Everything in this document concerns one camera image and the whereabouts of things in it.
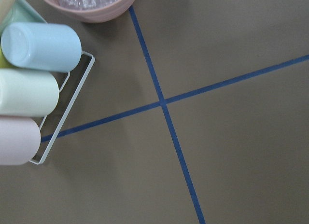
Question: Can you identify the light pink cup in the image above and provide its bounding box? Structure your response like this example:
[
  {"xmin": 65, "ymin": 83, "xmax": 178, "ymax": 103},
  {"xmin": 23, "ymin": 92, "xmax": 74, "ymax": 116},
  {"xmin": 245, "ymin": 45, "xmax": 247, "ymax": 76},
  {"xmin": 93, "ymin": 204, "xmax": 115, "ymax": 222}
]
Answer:
[{"xmin": 0, "ymin": 116, "xmax": 41, "ymax": 166}]

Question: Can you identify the white cup rack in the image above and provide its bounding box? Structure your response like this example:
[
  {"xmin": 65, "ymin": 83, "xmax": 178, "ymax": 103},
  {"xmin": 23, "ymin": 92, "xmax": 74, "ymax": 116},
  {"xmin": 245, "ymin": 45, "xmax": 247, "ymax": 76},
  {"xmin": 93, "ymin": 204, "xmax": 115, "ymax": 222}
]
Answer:
[{"xmin": 0, "ymin": 0, "xmax": 96, "ymax": 165}]

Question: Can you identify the light blue cup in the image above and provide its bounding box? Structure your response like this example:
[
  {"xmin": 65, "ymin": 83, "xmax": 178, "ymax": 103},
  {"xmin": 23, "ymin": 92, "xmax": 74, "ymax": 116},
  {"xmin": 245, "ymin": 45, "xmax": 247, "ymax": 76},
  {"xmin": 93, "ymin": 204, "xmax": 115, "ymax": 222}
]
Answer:
[{"xmin": 0, "ymin": 22, "xmax": 82, "ymax": 72}]

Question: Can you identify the light green cup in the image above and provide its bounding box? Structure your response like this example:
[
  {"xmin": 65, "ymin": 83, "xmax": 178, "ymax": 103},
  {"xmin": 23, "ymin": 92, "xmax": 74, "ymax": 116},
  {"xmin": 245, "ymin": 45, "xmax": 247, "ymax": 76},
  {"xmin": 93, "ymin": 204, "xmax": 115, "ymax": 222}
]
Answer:
[{"xmin": 0, "ymin": 69, "xmax": 59, "ymax": 117}]

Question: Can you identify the pink bowl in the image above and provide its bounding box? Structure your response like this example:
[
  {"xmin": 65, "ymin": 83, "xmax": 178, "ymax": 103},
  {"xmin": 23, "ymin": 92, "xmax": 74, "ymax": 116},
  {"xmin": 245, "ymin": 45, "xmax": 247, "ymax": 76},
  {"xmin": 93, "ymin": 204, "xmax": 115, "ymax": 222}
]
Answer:
[{"xmin": 43, "ymin": 0, "xmax": 135, "ymax": 23}]

